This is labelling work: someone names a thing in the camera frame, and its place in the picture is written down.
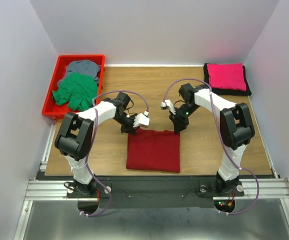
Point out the folded black t shirt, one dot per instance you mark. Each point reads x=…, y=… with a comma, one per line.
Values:
x=227, y=91

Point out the green t shirt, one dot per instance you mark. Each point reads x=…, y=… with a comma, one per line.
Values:
x=77, y=91

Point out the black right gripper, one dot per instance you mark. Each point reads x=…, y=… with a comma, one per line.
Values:
x=178, y=121

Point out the grey t shirt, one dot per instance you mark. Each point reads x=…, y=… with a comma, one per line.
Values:
x=82, y=67

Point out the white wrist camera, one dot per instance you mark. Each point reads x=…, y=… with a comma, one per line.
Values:
x=141, y=120
x=168, y=105

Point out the dark red t shirt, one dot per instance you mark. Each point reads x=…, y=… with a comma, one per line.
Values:
x=150, y=150

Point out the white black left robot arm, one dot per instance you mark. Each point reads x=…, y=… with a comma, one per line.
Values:
x=75, y=138

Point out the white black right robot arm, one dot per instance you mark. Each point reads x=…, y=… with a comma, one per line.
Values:
x=234, y=125

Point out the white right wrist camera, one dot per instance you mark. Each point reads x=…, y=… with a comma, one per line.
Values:
x=168, y=105

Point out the aluminium frame rail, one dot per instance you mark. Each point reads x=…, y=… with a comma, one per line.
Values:
x=53, y=190

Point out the red plastic bin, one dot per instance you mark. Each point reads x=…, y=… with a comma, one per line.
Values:
x=50, y=108

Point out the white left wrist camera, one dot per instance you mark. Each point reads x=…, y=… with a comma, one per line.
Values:
x=141, y=120

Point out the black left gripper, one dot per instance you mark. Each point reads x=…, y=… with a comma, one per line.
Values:
x=130, y=129

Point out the folded pink t shirt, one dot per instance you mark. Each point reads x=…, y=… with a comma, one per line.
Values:
x=227, y=76

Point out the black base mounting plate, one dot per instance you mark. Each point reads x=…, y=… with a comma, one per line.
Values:
x=146, y=192

